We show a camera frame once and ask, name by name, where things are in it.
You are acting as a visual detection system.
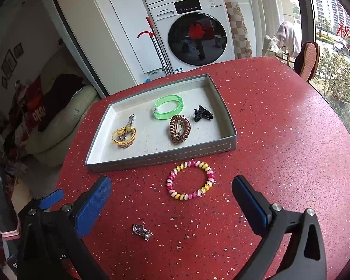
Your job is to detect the yellow flower hair tie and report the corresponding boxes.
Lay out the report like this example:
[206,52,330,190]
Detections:
[111,124,137,146]

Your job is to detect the pink yellow spiral hair tie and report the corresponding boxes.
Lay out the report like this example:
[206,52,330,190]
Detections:
[165,159,216,201]

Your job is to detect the brown spiral hair tie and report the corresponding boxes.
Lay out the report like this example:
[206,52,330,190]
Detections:
[168,114,192,146]

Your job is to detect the grey jewelry tray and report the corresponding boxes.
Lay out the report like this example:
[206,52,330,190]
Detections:
[84,74,237,173]

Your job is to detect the cream leather sofa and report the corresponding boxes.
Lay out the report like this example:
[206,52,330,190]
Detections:
[26,85,100,167]

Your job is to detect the green translucent bangle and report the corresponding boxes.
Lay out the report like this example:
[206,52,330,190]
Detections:
[153,95,184,120]

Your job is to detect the gold bobby pins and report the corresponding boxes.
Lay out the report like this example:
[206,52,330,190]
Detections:
[174,120,183,138]

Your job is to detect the black claw hair clip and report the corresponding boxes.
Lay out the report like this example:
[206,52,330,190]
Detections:
[194,105,214,122]

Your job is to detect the brown round chair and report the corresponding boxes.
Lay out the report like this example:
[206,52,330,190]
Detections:
[293,42,321,82]

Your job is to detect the checkered rolled mat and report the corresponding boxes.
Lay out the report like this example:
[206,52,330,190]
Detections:
[225,1,252,59]

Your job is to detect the pink white towel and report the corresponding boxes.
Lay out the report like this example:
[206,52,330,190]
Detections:
[275,21,300,58]

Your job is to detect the white washing machine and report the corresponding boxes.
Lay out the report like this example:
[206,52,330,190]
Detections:
[149,0,235,73]

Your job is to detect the silver chain clip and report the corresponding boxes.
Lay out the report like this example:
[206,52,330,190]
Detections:
[119,114,135,141]

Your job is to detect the red handled mop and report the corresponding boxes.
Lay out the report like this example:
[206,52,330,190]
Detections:
[137,16,171,76]

